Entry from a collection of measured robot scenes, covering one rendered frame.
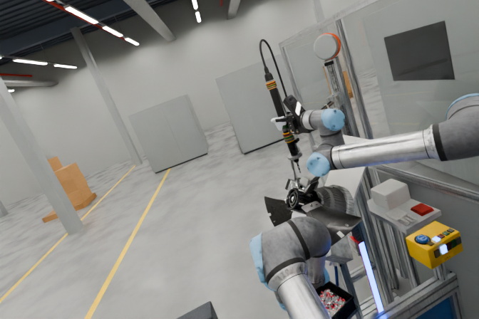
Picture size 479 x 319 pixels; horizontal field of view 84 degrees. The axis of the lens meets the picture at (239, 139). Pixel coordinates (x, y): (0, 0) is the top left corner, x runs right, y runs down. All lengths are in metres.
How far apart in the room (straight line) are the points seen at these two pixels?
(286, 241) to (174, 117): 7.65
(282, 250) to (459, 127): 0.52
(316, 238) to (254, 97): 5.98
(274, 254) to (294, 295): 0.10
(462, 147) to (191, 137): 7.82
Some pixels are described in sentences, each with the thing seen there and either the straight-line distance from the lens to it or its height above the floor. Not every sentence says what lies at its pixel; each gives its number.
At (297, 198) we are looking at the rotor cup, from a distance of 1.40.
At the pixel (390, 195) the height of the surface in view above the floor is 0.95.
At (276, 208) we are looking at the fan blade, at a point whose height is 1.10.
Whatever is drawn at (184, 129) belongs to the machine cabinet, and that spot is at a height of 0.99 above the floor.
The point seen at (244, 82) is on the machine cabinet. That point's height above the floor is 1.70.
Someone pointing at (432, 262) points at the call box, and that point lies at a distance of 1.32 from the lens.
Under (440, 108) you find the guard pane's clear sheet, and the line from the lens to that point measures 1.59.
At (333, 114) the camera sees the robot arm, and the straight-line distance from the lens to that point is 0.95.
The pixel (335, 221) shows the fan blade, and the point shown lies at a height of 1.18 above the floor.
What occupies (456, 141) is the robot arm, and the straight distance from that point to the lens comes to 0.79.
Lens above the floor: 1.90
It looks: 13 degrees down
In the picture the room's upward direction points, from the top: 21 degrees counter-clockwise
